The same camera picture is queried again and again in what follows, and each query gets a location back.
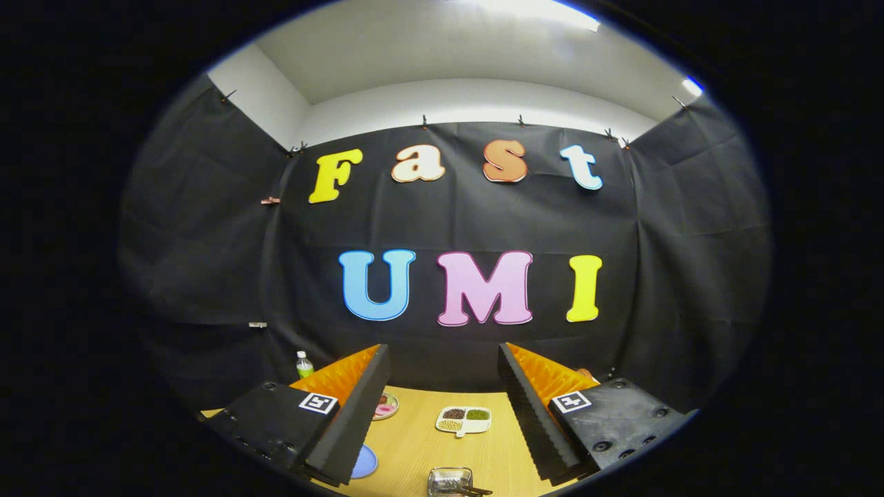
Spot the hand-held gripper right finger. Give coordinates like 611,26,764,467
497,342,691,484

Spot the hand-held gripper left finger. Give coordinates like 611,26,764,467
204,343,392,487

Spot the blue plate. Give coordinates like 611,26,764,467
350,444,379,480

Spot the white divided bean dish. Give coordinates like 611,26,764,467
435,406,492,438

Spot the perforated metal basket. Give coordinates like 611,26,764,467
427,467,474,497

